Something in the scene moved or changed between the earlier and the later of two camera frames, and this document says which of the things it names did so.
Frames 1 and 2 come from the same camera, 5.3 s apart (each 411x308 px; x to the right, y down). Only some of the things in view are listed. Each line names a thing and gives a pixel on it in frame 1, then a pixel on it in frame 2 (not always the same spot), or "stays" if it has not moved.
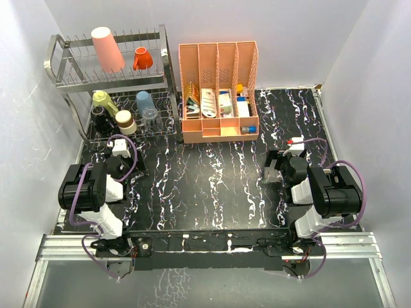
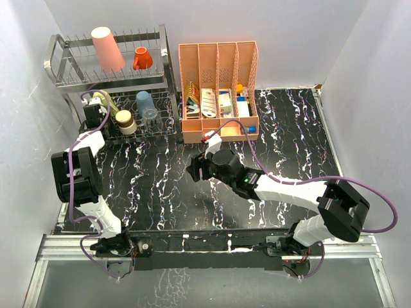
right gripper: x=273 y=154 to x=198 y=162
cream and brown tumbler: x=126 y=124 stays
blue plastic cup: x=144 y=101 stays
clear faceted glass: x=151 y=122 stays
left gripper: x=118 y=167 to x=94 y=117
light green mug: x=101 y=98 stays
